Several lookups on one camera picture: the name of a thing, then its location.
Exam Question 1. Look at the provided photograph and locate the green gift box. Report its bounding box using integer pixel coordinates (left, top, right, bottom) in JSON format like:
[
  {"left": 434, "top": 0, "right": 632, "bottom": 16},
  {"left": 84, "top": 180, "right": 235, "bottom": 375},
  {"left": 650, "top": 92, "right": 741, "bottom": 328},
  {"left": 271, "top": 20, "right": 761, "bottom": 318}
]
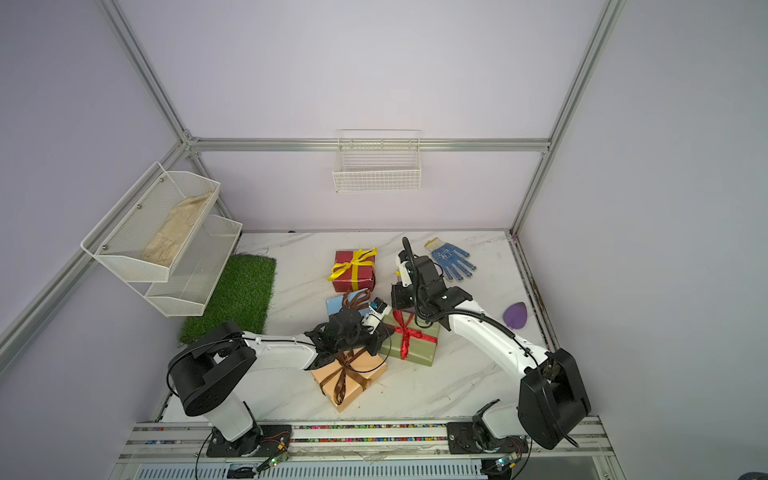
[{"left": 377, "top": 308, "right": 441, "bottom": 368}]

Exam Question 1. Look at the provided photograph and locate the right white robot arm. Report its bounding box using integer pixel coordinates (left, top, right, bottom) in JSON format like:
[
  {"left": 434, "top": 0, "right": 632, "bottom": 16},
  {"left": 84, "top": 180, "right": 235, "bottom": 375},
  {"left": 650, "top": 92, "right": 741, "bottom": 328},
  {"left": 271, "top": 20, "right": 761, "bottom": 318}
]
[{"left": 391, "top": 237, "right": 591, "bottom": 450}]

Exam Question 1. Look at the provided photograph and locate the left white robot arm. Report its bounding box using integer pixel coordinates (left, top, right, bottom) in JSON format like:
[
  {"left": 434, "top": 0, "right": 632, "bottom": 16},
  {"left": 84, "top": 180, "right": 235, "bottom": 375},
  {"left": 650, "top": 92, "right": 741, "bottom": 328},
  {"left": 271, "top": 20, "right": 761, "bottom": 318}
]
[{"left": 166, "top": 307, "right": 394, "bottom": 442}]

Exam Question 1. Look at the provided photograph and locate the brown ribbon on orange box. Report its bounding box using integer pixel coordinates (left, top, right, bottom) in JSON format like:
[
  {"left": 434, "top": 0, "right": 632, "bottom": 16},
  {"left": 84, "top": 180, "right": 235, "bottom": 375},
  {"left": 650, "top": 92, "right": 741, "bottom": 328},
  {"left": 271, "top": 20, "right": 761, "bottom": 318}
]
[{"left": 313, "top": 348, "right": 372, "bottom": 411}]

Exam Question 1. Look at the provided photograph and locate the blue gift box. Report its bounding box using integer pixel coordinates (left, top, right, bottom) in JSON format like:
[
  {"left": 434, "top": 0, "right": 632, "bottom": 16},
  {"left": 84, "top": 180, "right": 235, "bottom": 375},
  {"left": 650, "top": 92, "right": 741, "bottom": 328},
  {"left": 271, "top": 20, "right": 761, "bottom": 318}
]
[{"left": 326, "top": 293, "right": 369, "bottom": 317}]

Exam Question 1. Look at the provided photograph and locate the brown ribbon on blue box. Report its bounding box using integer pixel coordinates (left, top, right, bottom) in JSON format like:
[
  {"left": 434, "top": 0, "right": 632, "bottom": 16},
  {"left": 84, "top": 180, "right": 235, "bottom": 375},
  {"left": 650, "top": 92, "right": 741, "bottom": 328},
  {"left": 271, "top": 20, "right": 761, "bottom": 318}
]
[{"left": 342, "top": 288, "right": 372, "bottom": 311}]

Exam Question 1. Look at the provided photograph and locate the orange gift box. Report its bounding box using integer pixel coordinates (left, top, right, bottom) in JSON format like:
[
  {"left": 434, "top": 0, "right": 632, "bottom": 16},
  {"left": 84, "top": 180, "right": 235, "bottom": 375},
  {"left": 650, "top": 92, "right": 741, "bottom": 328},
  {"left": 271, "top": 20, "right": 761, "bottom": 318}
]
[{"left": 311, "top": 348, "right": 386, "bottom": 412}]

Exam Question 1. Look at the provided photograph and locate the red gift box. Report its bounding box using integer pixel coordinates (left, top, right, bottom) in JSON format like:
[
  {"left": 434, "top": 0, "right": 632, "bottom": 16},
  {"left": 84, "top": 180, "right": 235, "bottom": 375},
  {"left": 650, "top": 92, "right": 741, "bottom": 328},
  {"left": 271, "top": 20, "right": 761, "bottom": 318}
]
[{"left": 333, "top": 250, "right": 377, "bottom": 293}]

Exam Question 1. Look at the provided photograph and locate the yellow ribbon on red box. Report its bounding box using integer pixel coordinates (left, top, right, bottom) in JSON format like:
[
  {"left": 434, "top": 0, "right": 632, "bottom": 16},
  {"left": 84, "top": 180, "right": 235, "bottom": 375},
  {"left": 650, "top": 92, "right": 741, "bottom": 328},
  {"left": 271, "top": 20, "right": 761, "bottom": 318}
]
[{"left": 327, "top": 247, "right": 379, "bottom": 292}]

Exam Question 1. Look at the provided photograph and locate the blue dotted work glove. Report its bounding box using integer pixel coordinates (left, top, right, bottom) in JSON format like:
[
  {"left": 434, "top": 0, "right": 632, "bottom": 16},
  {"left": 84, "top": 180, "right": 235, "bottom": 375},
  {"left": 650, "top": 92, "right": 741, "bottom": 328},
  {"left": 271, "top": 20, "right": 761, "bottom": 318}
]
[{"left": 425, "top": 238, "right": 476, "bottom": 281}]

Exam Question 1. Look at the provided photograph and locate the green artificial grass mat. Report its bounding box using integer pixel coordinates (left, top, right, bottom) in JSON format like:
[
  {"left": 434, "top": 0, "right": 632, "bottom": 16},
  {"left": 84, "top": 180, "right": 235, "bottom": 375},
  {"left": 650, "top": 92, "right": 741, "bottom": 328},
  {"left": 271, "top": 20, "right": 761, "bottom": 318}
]
[{"left": 179, "top": 254, "right": 277, "bottom": 345}]

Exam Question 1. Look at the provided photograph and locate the lower white mesh shelf basket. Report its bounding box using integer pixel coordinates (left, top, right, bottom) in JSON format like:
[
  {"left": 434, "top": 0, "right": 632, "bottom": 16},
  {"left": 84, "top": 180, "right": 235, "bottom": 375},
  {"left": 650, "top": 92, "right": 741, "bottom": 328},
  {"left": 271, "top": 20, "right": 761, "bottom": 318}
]
[{"left": 141, "top": 214, "right": 242, "bottom": 317}]

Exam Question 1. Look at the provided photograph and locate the white mesh shelf basket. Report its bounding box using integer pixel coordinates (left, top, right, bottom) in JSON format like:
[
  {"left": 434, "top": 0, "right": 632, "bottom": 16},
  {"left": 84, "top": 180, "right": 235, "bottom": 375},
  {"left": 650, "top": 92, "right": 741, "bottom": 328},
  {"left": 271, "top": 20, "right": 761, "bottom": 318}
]
[
  {"left": 80, "top": 162, "right": 220, "bottom": 283},
  {"left": 141, "top": 214, "right": 242, "bottom": 317}
]

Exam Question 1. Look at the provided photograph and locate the beige cloth in basket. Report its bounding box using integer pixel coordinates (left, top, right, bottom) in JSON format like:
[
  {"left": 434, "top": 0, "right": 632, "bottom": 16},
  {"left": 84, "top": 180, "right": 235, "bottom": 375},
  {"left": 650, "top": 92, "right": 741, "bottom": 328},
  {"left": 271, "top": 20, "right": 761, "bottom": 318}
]
[{"left": 141, "top": 193, "right": 212, "bottom": 267}]

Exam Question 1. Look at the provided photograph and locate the upper white mesh shelf basket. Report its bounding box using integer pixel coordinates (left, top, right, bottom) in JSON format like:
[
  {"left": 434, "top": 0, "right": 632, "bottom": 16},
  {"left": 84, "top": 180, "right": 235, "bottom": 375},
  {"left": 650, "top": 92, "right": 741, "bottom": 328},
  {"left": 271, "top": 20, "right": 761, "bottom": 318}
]
[{"left": 80, "top": 162, "right": 220, "bottom": 283}]

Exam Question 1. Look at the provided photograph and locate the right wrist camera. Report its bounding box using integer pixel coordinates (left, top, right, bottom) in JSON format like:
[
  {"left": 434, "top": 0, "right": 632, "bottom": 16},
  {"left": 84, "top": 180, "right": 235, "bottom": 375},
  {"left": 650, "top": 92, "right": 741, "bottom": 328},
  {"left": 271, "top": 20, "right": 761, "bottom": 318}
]
[{"left": 397, "top": 258, "right": 412, "bottom": 287}]

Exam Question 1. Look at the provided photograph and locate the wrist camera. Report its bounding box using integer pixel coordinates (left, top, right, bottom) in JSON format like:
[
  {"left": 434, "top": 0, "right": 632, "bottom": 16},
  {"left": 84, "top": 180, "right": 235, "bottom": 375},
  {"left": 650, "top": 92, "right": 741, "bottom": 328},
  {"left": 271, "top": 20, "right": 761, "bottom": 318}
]
[
  {"left": 362, "top": 297, "right": 391, "bottom": 331},
  {"left": 397, "top": 258, "right": 412, "bottom": 287}
]

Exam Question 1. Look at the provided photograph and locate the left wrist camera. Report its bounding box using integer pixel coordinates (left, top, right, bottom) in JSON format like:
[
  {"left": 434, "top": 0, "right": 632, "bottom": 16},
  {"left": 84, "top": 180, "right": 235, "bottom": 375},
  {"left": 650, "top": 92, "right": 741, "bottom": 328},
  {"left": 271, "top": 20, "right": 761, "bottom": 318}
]
[{"left": 362, "top": 297, "right": 391, "bottom": 331}]

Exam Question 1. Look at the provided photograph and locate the purple pink-handled spatula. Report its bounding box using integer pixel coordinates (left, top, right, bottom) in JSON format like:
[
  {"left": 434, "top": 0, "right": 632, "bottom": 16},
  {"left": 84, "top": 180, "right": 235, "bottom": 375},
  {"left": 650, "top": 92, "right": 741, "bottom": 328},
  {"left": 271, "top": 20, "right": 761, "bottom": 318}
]
[{"left": 502, "top": 302, "right": 528, "bottom": 330}]

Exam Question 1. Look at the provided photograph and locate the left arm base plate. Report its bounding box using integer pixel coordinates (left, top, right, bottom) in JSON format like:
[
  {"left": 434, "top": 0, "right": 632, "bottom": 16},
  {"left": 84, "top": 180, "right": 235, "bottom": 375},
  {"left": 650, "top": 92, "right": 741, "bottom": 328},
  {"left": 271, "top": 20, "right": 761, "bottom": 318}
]
[{"left": 206, "top": 424, "right": 292, "bottom": 458}]

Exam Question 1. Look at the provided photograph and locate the white wire wall basket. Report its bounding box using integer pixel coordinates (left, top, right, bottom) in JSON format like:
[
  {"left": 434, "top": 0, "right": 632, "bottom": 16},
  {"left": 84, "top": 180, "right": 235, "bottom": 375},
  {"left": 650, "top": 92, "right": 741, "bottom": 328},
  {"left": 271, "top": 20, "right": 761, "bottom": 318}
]
[{"left": 332, "top": 129, "right": 422, "bottom": 194}]

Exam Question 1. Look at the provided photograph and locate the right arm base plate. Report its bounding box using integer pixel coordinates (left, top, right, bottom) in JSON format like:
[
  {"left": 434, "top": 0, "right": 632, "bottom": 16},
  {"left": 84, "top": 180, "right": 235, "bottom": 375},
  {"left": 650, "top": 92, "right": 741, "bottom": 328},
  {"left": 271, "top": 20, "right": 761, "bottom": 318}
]
[{"left": 446, "top": 421, "right": 529, "bottom": 455}]

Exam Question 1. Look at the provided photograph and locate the aluminium front rail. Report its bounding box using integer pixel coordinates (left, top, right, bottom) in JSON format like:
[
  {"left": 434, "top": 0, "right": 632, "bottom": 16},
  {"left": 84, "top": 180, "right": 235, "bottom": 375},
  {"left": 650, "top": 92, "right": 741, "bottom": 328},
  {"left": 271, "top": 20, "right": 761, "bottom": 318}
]
[{"left": 110, "top": 417, "right": 625, "bottom": 479}]

